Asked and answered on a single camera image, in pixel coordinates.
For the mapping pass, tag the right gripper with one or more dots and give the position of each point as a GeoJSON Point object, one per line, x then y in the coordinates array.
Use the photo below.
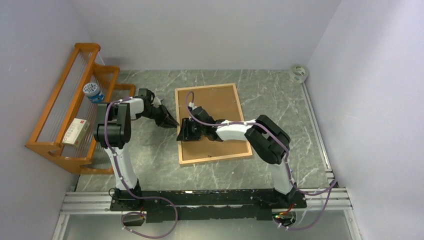
{"type": "Point", "coordinates": [185, 134]}

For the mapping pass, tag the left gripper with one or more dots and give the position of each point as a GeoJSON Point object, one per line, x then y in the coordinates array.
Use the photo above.
{"type": "Point", "coordinates": [170, 121]}

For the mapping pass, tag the brown backing board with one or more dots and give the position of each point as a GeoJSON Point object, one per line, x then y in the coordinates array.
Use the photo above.
{"type": "Point", "coordinates": [221, 101]}

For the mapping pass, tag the light wooden picture frame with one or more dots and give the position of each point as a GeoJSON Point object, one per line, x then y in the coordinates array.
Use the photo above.
{"type": "Point", "coordinates": [211, 124]}

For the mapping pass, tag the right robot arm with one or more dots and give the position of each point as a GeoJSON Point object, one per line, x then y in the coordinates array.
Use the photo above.
{"type": "Point", "coordinates": [268, 140]}

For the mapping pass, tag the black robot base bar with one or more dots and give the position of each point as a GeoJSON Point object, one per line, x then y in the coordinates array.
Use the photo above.
{"type": "Point", "coordinates": [184, 205]}

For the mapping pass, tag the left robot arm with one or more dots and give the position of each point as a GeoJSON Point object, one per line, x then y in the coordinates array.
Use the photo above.
{"type": "Point", "coordinates": [113, 132]}

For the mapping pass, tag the blue white round can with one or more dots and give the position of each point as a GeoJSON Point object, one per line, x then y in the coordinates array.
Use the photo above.
{"type": "Point", "coordinates": [93, 92]}

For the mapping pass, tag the small white green box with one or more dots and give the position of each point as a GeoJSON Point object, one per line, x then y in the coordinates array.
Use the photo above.
{"type": "Point", "coordinates": [76, 132]}

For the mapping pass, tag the orange wooden rack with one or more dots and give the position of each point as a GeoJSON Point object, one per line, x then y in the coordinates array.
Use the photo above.
{"type": "Point", "coordinates": [68, 102]}

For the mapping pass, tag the aluminium rail frame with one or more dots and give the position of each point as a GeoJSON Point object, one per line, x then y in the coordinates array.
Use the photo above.
{"type": "Point", "coordinates": [90, 203]}

